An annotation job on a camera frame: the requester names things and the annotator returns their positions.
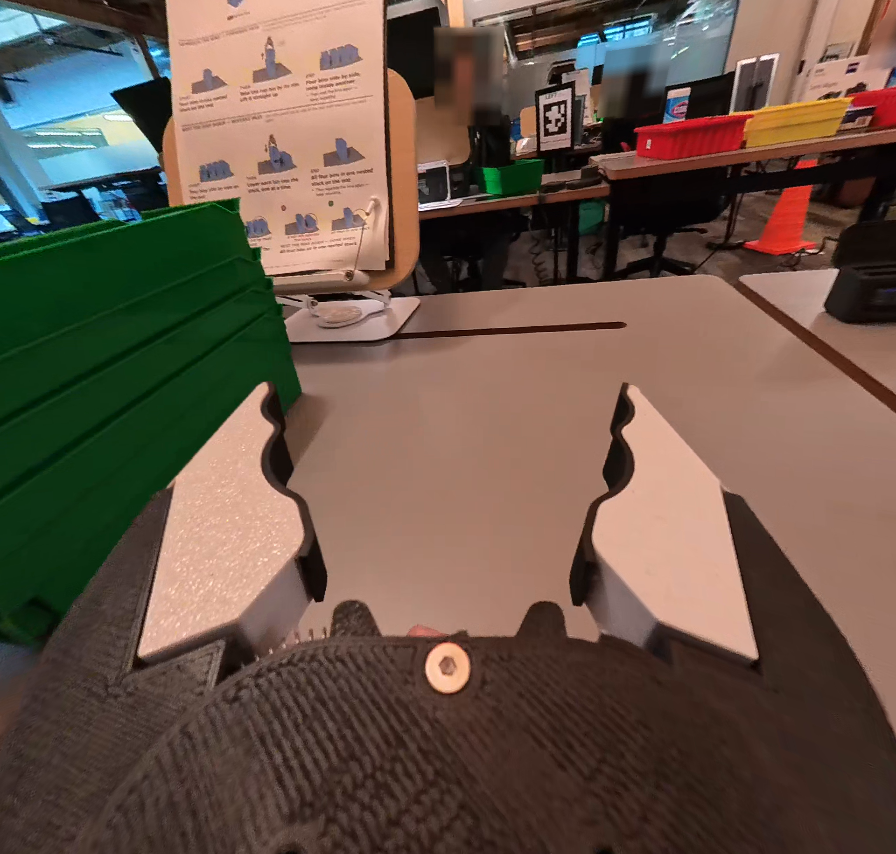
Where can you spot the orange traffic cone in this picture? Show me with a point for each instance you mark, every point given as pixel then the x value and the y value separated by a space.
pixel 787 224

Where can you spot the black white marker tag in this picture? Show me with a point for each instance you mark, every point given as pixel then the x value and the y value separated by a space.
pixel 555 119

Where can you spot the red plastic bin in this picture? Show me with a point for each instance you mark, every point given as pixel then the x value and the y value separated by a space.
pixel 878 109
pixel 686 140

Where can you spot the clear display stand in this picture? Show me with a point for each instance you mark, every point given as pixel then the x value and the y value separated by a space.
pixel 434 182

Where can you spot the printed instruction sheet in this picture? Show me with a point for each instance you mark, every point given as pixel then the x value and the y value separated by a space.
pixel 280 133

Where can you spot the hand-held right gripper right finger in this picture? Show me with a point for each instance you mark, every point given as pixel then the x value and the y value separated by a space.
pixel 672 553

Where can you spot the person's right hand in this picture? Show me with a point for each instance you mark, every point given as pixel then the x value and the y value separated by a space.
pixel 427 631

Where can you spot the white stand base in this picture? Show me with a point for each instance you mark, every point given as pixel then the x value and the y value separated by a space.
pixel 392 322

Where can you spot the black desk gadget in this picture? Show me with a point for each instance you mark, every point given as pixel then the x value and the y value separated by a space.
pixel 574 184

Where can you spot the white cardboard box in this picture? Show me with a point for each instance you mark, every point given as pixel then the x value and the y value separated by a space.
pixel 829 81

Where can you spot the black device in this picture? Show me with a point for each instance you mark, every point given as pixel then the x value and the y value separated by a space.
pixel 861 294

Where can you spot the blue white canister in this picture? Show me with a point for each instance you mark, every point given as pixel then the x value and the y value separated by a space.
pixel 677 107

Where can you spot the wooden beam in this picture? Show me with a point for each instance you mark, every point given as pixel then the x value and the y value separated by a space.
pixel 883 0

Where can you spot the teal waste bin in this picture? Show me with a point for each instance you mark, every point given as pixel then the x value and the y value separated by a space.
pixel 591 217

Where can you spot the tan rounded board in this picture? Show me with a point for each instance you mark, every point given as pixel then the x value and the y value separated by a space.
pixel 437 133

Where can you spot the wooden table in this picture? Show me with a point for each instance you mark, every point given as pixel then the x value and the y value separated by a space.
pixel 490 205
pixel 700 163

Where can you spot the large window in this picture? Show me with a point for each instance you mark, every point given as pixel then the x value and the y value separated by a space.
pixel 630 28

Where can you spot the white framed monitor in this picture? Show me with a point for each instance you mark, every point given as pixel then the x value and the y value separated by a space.
pixel 756 84

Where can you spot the grey neighbour desk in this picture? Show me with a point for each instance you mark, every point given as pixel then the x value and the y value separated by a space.
pixel 805 308

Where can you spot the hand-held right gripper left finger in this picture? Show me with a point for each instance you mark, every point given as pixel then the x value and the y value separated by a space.
pixel 224 553

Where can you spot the black office chair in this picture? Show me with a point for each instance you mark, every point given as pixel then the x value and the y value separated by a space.
pixel 665 217

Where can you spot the yellow plastic bin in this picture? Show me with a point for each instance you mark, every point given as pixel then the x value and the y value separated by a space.
pixel 791 126

